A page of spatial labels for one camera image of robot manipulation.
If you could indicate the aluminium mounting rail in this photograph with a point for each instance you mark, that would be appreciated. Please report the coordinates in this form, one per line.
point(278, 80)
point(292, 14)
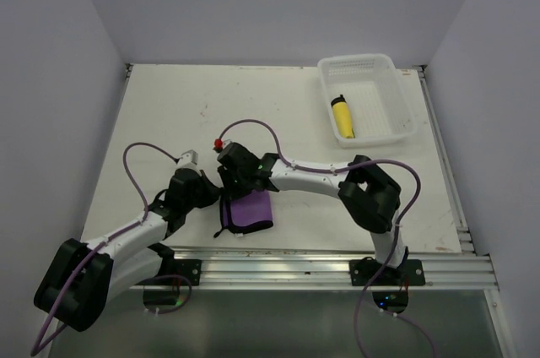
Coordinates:
point(230, 269)

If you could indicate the purple grey towel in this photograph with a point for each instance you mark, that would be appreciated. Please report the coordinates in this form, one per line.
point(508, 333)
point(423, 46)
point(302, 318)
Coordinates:
point(246, 215)

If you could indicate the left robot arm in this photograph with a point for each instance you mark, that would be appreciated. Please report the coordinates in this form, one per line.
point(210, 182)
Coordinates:
point(84, 276)

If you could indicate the left black base bracket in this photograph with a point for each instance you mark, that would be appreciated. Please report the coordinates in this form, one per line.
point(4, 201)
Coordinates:
point(188, 268)

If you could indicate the white plastic basket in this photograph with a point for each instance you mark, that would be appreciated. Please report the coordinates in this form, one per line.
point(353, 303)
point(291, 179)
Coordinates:
point(372, 86)

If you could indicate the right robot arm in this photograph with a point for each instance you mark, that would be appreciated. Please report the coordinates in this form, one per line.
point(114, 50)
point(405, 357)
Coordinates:
point(371, 197)

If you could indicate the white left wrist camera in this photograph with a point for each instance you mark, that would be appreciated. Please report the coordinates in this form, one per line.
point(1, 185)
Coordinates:
point(187, 160)

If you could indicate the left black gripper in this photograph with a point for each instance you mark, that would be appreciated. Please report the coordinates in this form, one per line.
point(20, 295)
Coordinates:
point(212, 191)

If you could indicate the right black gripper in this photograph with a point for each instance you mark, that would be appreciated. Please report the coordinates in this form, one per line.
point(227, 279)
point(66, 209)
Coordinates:
point(231, 192)

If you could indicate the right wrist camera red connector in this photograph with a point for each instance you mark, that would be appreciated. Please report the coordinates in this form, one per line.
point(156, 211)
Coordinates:
point(220, 144)

